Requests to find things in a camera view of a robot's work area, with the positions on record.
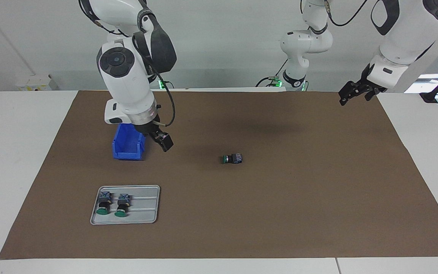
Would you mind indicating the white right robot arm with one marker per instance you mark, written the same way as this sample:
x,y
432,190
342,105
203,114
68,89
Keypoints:
x,y
127,80

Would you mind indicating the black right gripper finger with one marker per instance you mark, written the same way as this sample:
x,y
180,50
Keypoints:
x,y
155,137
165,142

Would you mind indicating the brown paper table mat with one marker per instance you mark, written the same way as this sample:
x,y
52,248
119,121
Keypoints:
x,y
261,209

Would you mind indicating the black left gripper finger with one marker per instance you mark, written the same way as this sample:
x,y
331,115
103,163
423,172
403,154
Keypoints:
x,y
347,93
370,95

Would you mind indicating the green push button switch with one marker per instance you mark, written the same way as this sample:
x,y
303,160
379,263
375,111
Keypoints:
x,y
122,205
103,203
236,158

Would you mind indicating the silver metal tray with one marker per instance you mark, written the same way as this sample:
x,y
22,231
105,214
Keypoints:
x,y
143,205

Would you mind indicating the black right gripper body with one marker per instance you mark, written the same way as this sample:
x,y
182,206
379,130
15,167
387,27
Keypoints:
x,y
146,127

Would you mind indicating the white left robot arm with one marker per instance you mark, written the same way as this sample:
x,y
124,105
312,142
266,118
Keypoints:
x,y
306,42

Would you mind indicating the blue plastic bin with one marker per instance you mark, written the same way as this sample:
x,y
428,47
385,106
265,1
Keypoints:
x,y
127,150

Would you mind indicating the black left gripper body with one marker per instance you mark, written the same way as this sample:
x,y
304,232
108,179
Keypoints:
x,y
367,82

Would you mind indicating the white box yellow labels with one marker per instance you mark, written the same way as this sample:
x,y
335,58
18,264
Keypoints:
x,y
32,82

